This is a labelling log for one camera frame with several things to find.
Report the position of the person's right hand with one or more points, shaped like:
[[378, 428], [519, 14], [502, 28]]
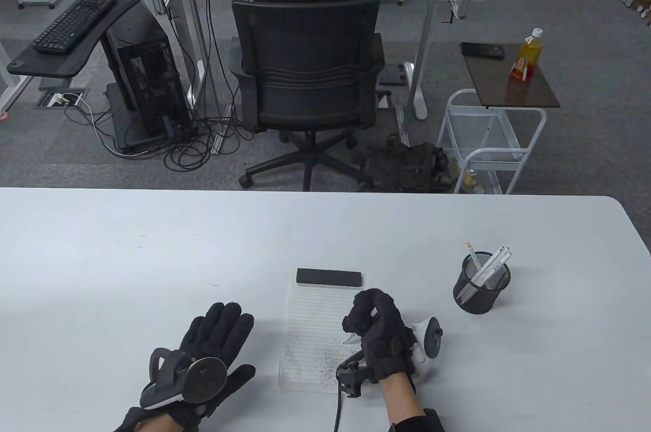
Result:
[[384, 340]]

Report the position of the person's left hand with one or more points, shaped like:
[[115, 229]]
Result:
[[224, 330]]

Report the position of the green-capped white mechanical pencil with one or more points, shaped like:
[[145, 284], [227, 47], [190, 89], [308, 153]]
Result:
[[350, 338]]

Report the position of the person's left forearm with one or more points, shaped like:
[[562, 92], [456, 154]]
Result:
[[160, 426]]

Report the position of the black white tracking controller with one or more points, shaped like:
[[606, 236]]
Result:
[[203, 380], [433, 338]]

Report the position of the lined white paper sheet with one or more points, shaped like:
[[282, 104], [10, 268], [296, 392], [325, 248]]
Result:
[[310, 330]]

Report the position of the black rectangular block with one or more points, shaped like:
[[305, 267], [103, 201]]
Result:
[[328, 278]]

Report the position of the black mesh pen holder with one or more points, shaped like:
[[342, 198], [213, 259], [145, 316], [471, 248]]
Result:
[[480, 299]]

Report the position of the dark olive backpack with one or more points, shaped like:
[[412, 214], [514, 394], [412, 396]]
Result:
[[407, 167]]

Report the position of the small yellow bottle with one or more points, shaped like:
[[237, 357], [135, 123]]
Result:
[[470, 181]]

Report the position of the black computer tower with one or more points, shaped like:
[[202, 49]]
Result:
[[147, 81]]

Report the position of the black mesh office chair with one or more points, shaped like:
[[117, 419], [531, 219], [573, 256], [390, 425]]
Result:
[[305, 76]]

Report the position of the brown side table top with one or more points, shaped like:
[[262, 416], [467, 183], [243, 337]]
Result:
[[488, 81]]

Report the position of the grey floor socket box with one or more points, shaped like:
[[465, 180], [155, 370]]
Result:
[[51, 98]]

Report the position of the black smartphone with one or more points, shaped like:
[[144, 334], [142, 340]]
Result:
[[482, 50]]

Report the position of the black keyboard tray table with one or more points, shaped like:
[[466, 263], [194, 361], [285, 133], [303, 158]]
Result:
[[46, 63]]

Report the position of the yellow drink bottle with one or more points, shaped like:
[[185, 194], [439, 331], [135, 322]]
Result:
[[528, 53]]

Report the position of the black keyboard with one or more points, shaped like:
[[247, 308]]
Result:
[[74, 22]]

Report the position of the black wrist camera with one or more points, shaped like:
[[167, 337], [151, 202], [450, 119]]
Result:
[[351, 378]]

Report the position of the white desk frame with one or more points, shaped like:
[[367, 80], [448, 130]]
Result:
[[15, 91]]

